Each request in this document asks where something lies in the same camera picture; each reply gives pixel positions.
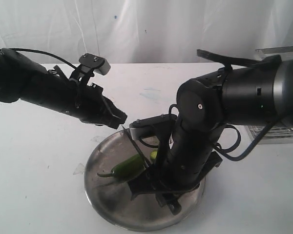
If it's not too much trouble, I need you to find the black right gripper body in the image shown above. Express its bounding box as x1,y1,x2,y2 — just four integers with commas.
149,151,222,194

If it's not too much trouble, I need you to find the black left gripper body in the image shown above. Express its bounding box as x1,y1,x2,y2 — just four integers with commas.
70,84,112,126

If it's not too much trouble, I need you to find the black handled kitchen knife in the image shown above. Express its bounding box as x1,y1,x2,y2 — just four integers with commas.
122,126,181,215

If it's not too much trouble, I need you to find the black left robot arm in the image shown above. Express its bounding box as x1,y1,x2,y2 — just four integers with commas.
0,48,127,129

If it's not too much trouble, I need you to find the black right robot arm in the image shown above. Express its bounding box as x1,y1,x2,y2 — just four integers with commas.
128,55,293,215

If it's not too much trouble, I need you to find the round steel plate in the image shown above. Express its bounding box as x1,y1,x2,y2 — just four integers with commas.
84,131,206,232

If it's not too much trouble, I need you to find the clear tape piece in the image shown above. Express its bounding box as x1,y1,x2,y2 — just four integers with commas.
73,163,85,175

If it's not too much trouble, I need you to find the white backdrop curtain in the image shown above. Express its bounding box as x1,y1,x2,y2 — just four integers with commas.
0,0,293,63

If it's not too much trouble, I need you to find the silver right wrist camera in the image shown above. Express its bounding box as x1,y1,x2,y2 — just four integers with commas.
129,114,177,140

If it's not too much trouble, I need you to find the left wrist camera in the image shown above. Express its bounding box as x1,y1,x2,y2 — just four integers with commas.
79,53,111,76

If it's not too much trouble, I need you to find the steel wire utensil rack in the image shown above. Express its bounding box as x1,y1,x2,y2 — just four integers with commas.
245,46,293,144

